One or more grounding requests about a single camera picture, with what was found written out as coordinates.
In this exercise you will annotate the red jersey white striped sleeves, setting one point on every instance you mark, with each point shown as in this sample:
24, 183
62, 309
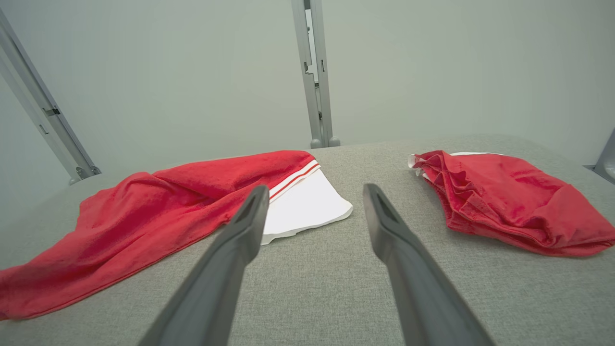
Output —
144, 221

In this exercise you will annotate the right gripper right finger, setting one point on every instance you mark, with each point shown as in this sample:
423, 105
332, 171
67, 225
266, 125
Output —
418, 288

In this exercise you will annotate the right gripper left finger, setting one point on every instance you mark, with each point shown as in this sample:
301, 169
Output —
216, 283

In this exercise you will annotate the red jersey white trim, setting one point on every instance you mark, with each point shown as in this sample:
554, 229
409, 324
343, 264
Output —
509, 202

